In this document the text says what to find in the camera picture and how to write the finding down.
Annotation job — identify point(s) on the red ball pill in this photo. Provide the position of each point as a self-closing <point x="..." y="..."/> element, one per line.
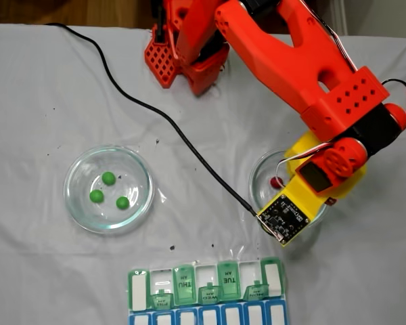
<point x="275" y="182"/>

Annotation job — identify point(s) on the green ball pill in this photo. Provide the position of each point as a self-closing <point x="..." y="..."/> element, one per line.
<point x="108" y="178"/>
<point x="96" y="196"/>
<point x="122" y="202"/>

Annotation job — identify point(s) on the weekly pill organizer box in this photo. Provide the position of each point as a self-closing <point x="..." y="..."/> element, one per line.
<point x="228" y="281"/>

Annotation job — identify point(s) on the clear glass bowl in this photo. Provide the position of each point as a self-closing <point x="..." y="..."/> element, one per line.
<point x="135" y="162"/>
<point x="260" y="189"/>

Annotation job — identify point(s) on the black table clamp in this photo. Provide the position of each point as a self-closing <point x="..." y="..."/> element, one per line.
<point x="160" y="27"/>

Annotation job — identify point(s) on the white tablecloth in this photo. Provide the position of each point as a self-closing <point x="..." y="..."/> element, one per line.
<point x="37" y="101"/>

